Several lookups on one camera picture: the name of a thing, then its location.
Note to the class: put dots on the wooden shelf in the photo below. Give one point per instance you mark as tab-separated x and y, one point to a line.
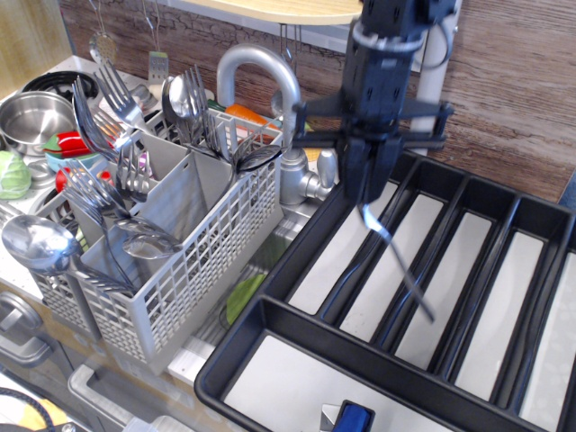
304	12

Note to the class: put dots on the steel pot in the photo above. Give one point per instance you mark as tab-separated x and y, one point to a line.
30	119

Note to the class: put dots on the big steel spoon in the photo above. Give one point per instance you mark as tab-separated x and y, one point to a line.
373	224

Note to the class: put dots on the steel spoon back compartment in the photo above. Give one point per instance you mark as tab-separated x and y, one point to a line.
182	104

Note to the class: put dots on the green toy in sink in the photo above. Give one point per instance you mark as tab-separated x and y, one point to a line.
241	295

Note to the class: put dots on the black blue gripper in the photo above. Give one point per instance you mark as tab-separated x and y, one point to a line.
361	121

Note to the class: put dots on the green toy cabbage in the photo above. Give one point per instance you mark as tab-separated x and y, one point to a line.
16	178

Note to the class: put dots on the grey metal pole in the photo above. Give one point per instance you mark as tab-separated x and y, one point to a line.
433	59

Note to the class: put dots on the orange toy carrot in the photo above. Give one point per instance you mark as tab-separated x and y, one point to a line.
246	114

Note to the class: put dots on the steel spoon right compartment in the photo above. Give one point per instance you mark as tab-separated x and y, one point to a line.
247	159

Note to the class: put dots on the steel fork upper left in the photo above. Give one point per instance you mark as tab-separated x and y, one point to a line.
119	98

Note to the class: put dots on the hanging toy skimmer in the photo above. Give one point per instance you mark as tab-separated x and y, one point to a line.
102	46

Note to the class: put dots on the steel fork front left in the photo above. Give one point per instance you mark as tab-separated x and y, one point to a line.
84	191

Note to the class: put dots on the silver toy faucet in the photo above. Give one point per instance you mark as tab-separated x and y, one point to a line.
297	182

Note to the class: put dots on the hanging toy spatula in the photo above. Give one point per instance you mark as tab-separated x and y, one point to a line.
158	61

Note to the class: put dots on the steel spoon compartment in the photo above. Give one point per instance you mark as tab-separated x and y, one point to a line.
247	159
182	104

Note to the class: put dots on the black cutlery tray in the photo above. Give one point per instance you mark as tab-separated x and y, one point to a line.
334	320

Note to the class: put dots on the red toy pepper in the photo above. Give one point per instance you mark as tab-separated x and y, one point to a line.
64	145

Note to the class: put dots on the large steel spoon front left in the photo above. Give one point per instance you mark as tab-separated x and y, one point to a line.
46	248

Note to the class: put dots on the grey plastic cutlery basket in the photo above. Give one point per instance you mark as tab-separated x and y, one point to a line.
220	223

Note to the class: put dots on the steel fork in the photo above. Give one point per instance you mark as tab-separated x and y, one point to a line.
119	98
84	191

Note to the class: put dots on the small steel spoon front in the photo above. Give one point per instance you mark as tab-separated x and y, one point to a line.
149	247

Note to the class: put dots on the blue clamp on tray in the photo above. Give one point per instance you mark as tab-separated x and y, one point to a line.
346	417

